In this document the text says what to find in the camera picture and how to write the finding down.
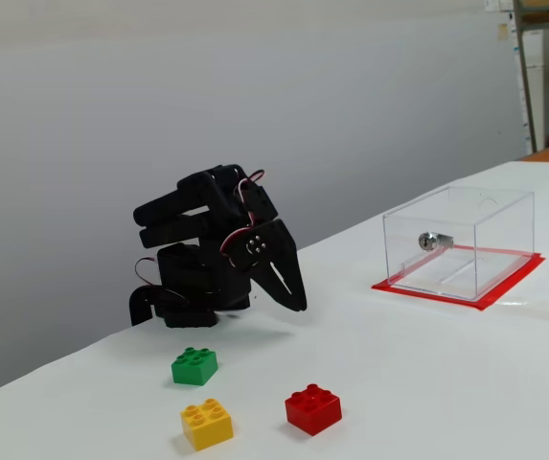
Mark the black table clamp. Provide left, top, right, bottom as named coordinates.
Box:
left=128, top=286, right=187, bottom=328

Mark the transparent acrylic box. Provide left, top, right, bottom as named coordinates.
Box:
left=381, top=185, right=537, bottom=302

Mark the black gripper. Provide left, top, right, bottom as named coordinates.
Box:
left=227, top=183, right=309, bottom=312

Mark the red white gripper servo cable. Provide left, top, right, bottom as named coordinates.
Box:
left=219, top=169, right=266, bottom=264

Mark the white cabinet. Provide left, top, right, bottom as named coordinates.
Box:
left=522, top=29, right=546, bottom=153

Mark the red lego brick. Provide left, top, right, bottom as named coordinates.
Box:
left=284, top=382, right=344, bottom=437

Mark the yellow lego brick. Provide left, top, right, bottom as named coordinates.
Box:
left=179, top=398, right=235, bottom=452

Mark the red white base servo cable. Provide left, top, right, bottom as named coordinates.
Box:
left=134, top=257, right=160, bottom=288

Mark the silver cam lock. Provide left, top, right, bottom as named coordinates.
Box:
left=418, top=231, right=455, bottom=253

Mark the green lego brick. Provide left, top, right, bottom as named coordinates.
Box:
left=171, top=346, right=219, bottom=387

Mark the metal shelf rack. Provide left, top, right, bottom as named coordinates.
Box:
left=512, top=0, right=549, bottom=154

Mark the red tape frame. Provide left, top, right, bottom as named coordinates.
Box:
left=371, top=243, right=546, bottom=313

